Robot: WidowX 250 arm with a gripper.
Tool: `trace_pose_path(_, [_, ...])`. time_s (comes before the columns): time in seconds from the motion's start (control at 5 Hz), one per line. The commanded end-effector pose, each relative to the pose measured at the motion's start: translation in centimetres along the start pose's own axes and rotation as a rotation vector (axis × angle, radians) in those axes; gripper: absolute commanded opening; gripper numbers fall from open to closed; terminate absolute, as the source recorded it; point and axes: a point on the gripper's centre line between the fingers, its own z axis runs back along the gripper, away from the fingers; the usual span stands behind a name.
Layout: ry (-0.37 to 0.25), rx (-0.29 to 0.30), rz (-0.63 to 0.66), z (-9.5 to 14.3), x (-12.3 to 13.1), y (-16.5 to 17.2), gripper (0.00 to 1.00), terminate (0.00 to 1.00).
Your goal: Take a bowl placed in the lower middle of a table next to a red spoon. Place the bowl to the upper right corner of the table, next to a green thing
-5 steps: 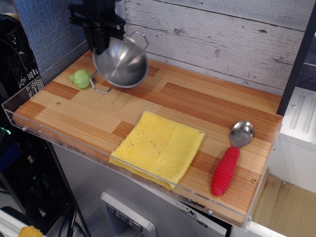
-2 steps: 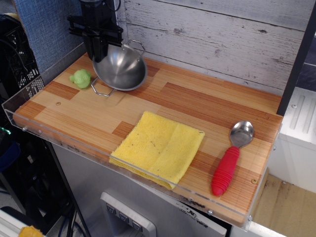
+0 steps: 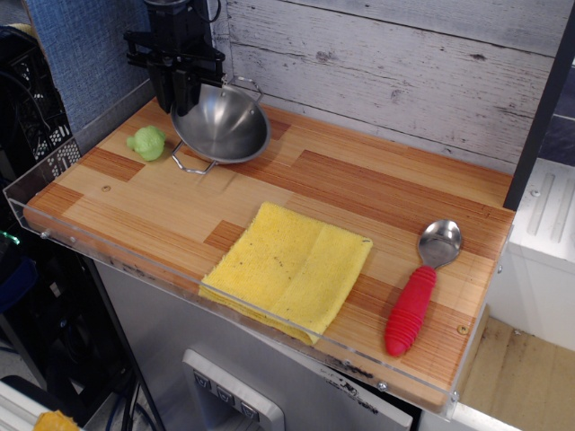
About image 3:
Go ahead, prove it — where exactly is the yellow folded cloth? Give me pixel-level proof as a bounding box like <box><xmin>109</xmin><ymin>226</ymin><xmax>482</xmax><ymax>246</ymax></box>
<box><xmin>199</xmin><ymin>202</ymin><xmax>373</xmax><ymax>345</ymax></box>

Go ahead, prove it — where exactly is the dark grey right post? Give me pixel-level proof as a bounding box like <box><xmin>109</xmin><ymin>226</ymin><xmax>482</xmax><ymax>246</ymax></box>
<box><xmin>503</xmin><ymin>7</ymin><xmax>574</xmax><ymax>211</ymax></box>

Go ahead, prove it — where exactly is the green toy figure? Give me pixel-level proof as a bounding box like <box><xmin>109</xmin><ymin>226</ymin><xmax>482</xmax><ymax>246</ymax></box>
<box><xmin>127</xmin><ymin>125</ymin><xmax>166</xmax><ymax>162</ymax></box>

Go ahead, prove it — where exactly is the yellow object bottom left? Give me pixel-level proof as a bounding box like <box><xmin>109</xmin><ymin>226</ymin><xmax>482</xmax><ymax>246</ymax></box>
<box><xmin>32</xmin><ymin>410</ymin><xmax>80</xmax><ymax>431</ymax></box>

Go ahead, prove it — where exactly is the clear acrylic table guard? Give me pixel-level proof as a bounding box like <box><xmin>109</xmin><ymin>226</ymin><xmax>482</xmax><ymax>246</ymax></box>
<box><xmin>2</xmin><ymin>60</ymin><xmax>516</xmax><ymax>421</ymax></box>

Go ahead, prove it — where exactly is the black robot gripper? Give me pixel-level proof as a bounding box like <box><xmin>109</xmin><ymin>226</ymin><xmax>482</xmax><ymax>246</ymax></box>
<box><xmin>124</xmin><ymin>1</ymin><xmax>226</xmax><ymax>116</ymax></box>

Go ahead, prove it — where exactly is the black plastic crate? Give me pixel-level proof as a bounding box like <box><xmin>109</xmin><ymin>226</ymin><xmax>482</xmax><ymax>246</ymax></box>
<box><xmin>1</xmin><ymin>48</ymin><xmax>72</xmax><ymax>161</ymax></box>

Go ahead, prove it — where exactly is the white ribbed cabinet right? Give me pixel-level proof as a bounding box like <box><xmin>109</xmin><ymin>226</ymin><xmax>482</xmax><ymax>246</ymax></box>
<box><xmin>486</xmin><ymin>159</ymin><xmax>574</xmax><ymax>350</ymax></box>

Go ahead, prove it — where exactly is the steel bowl with wire handles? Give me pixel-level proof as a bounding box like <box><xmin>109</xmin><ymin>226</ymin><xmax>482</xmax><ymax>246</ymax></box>
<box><xmin>171</xmin><ymin>76</ymin><xmax>271</xmax><ymax>175</ymax></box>

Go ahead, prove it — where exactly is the red handled metal spoon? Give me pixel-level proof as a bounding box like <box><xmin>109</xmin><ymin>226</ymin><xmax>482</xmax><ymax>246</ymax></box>
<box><xmin>384</xmin><ymin>219</ymin><xmax>462</xmax><ymax>356</ymax></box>

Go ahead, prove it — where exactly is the stainless steel appliance below table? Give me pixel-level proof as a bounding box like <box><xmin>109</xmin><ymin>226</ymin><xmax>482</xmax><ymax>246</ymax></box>
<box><xmin>94</xmin><ymin>263</ymin><xmax>420</xmax><ymax>430</ymax></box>

